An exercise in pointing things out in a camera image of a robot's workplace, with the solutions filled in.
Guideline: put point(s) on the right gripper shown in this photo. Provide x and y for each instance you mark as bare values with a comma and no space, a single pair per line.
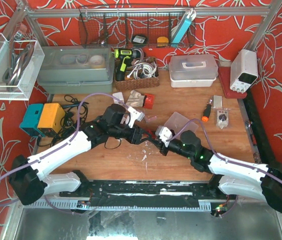
164,147

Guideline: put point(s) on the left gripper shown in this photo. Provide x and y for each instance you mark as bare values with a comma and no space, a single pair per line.
137,135

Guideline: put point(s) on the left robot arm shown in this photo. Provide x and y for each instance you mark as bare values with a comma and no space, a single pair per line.
31,177

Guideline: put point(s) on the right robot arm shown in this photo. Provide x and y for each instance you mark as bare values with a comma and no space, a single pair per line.
258,181

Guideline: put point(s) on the red plastic block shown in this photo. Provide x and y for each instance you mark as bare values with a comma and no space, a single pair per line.
148,101

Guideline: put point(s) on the beige work glove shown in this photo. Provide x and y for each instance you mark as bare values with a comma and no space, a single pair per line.
135,99

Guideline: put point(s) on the white power adapter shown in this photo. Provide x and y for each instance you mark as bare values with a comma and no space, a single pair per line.
118,97

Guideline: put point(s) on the wicker basket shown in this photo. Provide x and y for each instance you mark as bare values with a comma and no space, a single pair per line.
143,79

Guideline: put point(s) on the packaged dial gauge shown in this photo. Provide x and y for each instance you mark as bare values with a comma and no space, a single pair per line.
222,117

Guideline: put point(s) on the small metal plate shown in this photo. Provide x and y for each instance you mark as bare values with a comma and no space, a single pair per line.
217,102

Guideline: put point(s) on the white lidded storage box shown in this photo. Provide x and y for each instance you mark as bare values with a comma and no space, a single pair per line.
193,71

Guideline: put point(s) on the yellow tape measure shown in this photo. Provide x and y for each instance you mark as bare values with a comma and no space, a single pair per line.
162,42

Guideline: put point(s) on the yellow box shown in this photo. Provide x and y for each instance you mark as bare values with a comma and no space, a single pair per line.
50,120

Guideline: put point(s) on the grey plastic toolbox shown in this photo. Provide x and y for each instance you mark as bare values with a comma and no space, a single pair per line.
76,70

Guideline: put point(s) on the white power supply unit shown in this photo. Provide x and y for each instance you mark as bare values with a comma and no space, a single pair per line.
243,71

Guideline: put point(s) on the teal box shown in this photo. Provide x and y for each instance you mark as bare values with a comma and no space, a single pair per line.
31,119

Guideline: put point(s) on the blue white book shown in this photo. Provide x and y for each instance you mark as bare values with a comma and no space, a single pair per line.
178,32

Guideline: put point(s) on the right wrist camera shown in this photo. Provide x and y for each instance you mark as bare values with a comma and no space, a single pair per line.
164,134

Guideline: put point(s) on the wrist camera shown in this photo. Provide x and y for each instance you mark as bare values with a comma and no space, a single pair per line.
164,134
132,116

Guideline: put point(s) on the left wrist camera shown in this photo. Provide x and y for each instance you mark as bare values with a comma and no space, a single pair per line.
132,116

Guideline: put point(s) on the orange handled screwdriver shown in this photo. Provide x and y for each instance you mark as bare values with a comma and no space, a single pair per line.
207,111

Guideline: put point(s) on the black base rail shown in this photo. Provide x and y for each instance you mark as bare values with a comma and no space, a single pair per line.
145,194

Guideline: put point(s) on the green cordless drill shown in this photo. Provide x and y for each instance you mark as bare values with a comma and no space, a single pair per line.
125,57

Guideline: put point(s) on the black wire shelf basket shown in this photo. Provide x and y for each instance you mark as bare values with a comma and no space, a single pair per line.
114,25

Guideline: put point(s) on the clear acrylic wall bin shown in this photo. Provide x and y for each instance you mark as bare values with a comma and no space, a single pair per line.
20,63

